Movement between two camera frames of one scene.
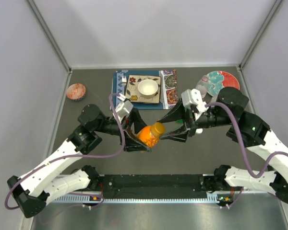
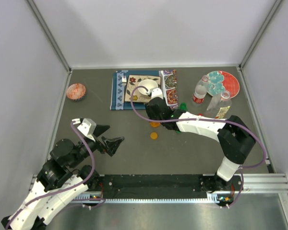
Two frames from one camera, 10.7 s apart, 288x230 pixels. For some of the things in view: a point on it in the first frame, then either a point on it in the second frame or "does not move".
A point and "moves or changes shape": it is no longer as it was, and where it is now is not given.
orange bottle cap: x=158 y=128 -> x=153 y=135
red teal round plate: x=219 y=79 does not move
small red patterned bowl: x=76 y=91 does not move
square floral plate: x=132 y=91 does not move
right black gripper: x=181 y=134 -> x=150 y=112
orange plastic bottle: x=150 y=135 moves or changes shape
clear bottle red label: x=202 y=85 does not move
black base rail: x=161 y=186 does not move
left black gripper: x=132 y=144 -> x=112 y=144
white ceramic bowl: x=148 y=88 does not move
